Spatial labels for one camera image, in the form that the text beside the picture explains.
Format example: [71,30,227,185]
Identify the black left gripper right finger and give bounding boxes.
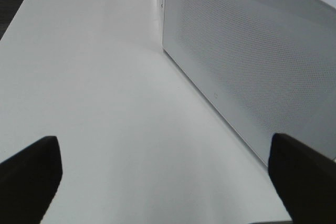
[268,133,335,223]

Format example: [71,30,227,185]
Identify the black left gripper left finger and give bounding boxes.
[1,136,63,223]

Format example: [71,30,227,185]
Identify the white microwave door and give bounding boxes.
[163,0,335,163]

